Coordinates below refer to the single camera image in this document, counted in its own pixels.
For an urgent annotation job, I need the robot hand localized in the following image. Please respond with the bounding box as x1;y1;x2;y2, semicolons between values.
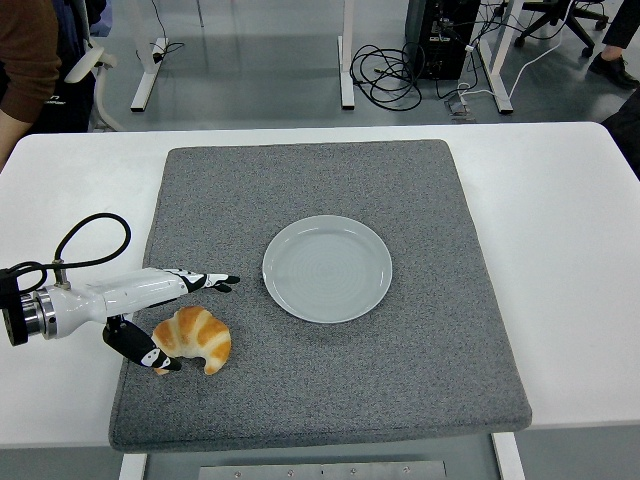
47;267;242;374

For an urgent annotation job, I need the golden croissant bread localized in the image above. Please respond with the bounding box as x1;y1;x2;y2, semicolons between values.
149;305;233;376

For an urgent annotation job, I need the pale grey round plate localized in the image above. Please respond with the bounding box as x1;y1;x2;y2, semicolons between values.
262;214;395;325

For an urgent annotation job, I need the grey metal plate with screws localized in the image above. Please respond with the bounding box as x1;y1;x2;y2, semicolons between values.
198;460;449;480

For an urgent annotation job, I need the white table leg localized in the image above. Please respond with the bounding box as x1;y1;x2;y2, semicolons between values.
118;452;149;480
492;432;527;480

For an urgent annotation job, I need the grey felt mat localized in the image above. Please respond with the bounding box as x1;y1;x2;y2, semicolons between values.
108;138;533;454

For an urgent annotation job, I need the white chair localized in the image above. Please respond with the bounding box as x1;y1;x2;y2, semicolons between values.
63;42;124;134

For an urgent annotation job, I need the grey floor socket box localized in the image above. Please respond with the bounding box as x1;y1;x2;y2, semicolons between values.
444;97;477;123

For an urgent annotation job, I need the black computer tower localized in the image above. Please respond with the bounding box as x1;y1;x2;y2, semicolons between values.
404;0;481;81

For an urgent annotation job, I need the black office chair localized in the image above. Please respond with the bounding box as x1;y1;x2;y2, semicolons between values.
514;0;611;59

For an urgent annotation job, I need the black fabric object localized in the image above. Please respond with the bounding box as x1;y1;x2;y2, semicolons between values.
599;92;640;181

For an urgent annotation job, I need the person's leg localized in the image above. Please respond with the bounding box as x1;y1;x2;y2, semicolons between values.
587;0;640;91

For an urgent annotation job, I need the coiled black cable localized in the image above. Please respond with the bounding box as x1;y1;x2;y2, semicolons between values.
349;42;424;112

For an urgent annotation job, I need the white cable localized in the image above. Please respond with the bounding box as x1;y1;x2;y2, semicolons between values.
457;12;571;101

